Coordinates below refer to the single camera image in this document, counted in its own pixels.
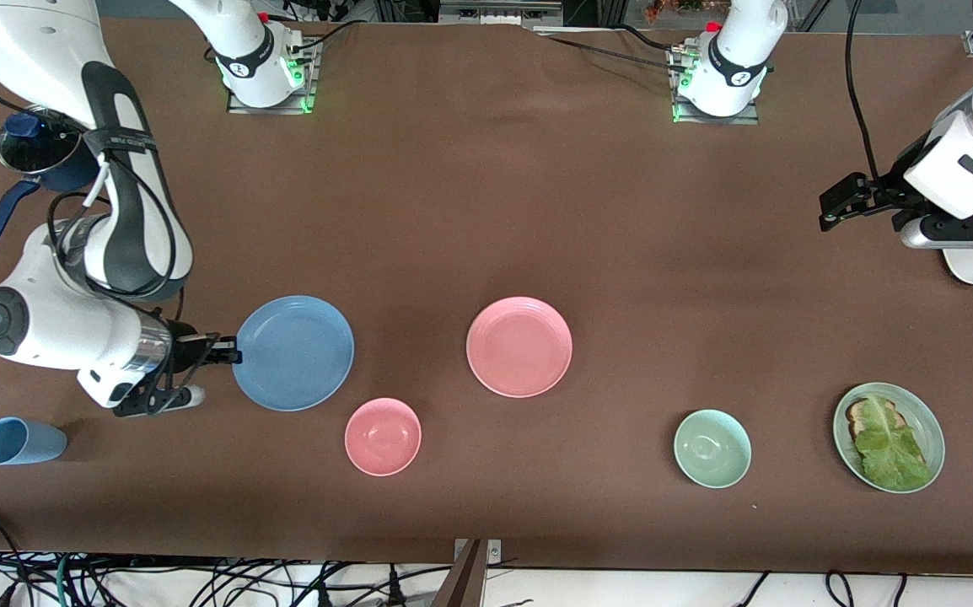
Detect dark blue pot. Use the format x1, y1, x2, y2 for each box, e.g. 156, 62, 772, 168
0, 126, 108, 251

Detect blue cup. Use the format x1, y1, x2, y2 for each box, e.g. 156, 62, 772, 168
0, 416, 68, 467

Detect glass lid blue knob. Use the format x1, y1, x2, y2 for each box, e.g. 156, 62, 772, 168
0, 105, 83, 179

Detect metal table edge bracket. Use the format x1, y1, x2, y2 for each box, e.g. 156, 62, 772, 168
454, 539, 503, 564

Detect green plate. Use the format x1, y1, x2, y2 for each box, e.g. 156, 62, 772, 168
832, 382, 946, 495

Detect brown table cover mat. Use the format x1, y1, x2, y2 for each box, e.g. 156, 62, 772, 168
0, 13, 973, 576

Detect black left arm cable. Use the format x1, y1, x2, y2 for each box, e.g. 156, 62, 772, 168
846, 0, 885, 183

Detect pink plate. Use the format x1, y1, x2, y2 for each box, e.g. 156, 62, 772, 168
465, 296, 574, 399

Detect grey metal box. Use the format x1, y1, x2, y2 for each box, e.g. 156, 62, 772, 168
438, 0, 564, 27

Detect pink bowl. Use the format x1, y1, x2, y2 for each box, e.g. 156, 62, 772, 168
344, 397, 422, 477

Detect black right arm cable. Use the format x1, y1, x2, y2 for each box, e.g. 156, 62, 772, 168
46, 156, 189, 306

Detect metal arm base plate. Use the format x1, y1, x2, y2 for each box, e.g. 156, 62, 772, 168
672, 46, 760, 126
227, 38, 317, 115

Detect dark metal pole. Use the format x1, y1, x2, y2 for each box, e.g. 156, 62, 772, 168
431, 540, 488, 607

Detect green lettuce leaf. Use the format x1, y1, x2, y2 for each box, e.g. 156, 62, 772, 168
853, 396, 933, 492

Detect toast bread slice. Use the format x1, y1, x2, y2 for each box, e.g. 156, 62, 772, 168
846, 398, 905, 439

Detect blue plate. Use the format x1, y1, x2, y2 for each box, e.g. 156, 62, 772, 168
232, 295, 356, 412

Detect green bowl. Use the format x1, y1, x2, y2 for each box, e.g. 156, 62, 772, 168
674, 409, 753, 490

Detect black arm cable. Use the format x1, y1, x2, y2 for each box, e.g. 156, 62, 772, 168
46, 156, 189, 306
846, 0, 885, 183

